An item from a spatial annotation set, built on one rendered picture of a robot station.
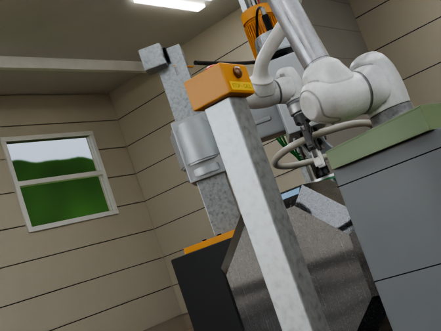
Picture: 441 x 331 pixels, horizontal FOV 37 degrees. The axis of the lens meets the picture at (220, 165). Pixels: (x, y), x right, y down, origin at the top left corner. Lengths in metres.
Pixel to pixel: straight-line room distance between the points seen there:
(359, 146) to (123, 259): 8.54
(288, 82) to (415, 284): 0.99
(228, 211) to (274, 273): 2.58
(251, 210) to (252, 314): 1.68
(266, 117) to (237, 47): 5.67
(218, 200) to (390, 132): 2.14
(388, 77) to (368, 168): 0.33
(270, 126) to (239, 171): 2.62
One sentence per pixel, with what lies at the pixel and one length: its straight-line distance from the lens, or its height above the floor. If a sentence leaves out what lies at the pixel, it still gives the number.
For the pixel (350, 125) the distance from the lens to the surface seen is 2.73.
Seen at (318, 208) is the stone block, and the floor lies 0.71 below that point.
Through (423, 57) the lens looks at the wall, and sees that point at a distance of 8.47.
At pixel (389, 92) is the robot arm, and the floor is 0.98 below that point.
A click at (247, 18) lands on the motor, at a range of 4.37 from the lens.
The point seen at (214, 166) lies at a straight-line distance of 4.09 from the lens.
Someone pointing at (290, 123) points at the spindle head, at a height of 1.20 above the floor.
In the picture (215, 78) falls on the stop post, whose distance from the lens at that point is 1.57.
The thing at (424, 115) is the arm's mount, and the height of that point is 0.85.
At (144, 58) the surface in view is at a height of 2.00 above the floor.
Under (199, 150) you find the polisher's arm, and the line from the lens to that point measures 4.09.
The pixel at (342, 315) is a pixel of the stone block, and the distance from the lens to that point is 2.99.
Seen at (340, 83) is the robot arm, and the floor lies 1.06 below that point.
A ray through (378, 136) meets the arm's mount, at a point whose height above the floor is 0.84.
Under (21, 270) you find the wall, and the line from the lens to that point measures 9.41.
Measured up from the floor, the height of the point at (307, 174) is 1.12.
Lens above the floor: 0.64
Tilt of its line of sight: 8 degrees up
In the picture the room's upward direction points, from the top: 19 degrees counter-clockwise
